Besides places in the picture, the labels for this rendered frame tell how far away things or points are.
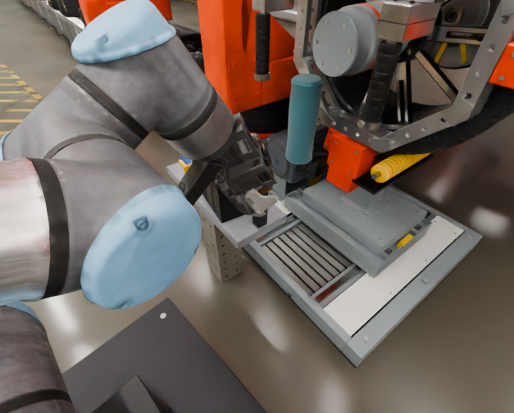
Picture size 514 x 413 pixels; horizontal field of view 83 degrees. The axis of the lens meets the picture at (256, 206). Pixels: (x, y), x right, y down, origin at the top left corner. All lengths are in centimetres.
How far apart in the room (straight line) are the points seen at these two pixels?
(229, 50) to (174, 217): 95
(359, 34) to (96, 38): 52
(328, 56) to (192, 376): 78
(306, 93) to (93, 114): 64
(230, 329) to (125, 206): 96
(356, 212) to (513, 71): 69
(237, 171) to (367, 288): 85
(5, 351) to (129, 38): 39
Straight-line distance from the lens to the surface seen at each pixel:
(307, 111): 88
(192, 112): 35
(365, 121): 61
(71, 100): 33
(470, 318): 138
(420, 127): 83
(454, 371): 124
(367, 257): 115
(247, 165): 43
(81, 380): 84
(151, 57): 32
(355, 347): 106
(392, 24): 57
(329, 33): 75
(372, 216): 122
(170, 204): 20
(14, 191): 20
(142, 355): 81
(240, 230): 78
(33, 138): 32
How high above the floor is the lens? 101
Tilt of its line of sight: 42 degrees down
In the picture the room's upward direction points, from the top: straight up
